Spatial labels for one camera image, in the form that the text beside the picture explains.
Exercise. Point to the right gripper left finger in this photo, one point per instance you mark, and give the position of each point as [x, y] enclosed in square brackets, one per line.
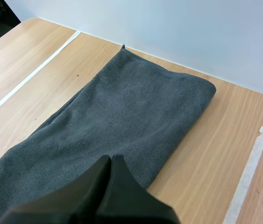
[75, 203]

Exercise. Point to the dark grey towel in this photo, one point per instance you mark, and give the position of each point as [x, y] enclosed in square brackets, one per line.
[112, 116]

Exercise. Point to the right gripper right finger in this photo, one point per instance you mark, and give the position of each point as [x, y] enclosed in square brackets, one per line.
[131, 203]

